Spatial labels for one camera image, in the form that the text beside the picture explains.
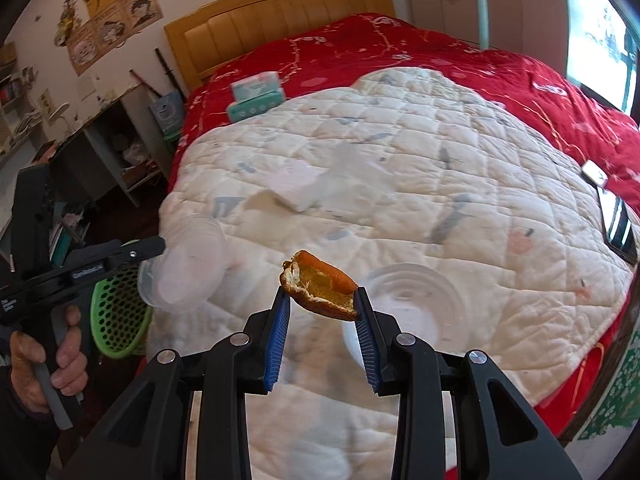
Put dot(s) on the clear plastic bag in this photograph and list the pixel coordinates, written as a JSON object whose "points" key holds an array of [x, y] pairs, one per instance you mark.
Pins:
{"points": [[360, 170]]}

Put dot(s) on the white desk lamp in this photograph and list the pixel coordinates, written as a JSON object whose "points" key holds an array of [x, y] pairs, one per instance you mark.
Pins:
{"points": [[59, 112]]}

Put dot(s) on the person's left forearm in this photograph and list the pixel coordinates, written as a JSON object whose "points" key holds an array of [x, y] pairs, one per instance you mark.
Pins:
{"points": [[20, 445]]}

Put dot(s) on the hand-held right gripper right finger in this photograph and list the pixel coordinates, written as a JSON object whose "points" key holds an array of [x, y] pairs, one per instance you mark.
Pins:
{"points": [[367, 345]]}

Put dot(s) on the small white device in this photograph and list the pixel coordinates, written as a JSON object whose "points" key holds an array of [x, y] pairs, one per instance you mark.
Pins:
{"points": [[595, 171]]}

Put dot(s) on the clear plastic cup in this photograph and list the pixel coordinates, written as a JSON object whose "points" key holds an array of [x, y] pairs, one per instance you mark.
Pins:
{"points": [[415, 305]]}

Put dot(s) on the teal tissue pack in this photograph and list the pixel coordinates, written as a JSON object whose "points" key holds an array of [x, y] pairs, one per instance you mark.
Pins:
{"points": [[252, 107]]}

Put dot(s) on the orange peel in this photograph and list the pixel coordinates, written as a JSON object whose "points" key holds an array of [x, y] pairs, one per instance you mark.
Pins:
{"points": [[320, 285]]}

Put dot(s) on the cartoon figure wall sticker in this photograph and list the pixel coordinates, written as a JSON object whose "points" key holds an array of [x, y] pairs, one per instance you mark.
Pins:
{"points": [[67, 17]]}

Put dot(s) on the tan cartoon wall poster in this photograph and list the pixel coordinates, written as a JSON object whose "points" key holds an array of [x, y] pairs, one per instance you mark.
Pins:
{"points": [[115, 30]]}

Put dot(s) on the wall shelf with books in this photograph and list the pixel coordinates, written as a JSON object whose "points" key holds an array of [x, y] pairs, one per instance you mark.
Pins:
{"points": [[15, 100]]}

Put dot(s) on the black phone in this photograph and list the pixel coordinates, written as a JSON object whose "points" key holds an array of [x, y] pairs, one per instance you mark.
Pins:
{"points": [[617, 225]]}

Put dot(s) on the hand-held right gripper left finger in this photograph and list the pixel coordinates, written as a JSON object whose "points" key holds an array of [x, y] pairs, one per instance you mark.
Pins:
{"points": [[277, 345]]}

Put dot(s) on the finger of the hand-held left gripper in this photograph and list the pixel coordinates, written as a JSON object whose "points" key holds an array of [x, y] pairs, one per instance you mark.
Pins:
{"points": [[142, 250]]}

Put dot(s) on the wooden bed headboard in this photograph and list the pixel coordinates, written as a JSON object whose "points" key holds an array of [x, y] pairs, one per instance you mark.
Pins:
{"points": [[280, 15]]}

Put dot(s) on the window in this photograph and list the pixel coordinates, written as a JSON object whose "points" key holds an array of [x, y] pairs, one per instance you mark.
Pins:
{"points": [[600, 35]]}

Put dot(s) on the green plastic stool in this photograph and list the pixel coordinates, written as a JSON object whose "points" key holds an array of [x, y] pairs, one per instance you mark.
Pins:
{"points": [[172, 139]]}

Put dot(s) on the white desk shelf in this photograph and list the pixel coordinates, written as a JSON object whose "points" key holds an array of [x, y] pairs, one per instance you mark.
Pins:
{"points": [[100, 125]]}

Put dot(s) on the white wardrobe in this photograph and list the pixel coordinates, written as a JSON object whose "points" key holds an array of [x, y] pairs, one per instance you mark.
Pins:
{"points": [[500, 10]]}

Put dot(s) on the translucent white plastic cup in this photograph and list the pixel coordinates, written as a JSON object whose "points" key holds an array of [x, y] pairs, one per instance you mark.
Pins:
{"points": [[185, 270]]}

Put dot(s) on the light blue paper bag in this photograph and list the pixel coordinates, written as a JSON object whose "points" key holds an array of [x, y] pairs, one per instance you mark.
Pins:
{"points": [[166, 112]]}

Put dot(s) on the white quilted mat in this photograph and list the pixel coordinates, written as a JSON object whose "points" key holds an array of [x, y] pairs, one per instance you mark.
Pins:
{"points": [[400, 125]]}

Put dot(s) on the white wall paper sheet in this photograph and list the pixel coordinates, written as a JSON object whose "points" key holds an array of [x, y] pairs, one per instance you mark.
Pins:
{"points": [[86, 87]]}

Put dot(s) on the dark stick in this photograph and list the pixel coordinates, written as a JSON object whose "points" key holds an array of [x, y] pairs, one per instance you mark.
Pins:
{"points": [[170, 75]]}

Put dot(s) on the red stick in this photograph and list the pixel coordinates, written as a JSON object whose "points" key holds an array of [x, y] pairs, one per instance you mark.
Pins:
{"points": [[145, 84]]}

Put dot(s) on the person's left hand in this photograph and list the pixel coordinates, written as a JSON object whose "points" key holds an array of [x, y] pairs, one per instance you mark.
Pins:
{"points": [[72, 360]]}

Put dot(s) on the crumpled white tissue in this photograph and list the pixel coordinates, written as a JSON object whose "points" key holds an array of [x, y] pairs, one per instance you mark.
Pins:
{"points": [[295, 185]]}

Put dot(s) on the white tissue pack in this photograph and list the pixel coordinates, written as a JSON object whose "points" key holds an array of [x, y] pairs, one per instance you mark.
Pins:
{"points": [[255, 85]]}

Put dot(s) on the green plastic basket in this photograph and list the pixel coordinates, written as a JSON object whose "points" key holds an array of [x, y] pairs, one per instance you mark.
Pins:
{"points": [[117, 320]]}

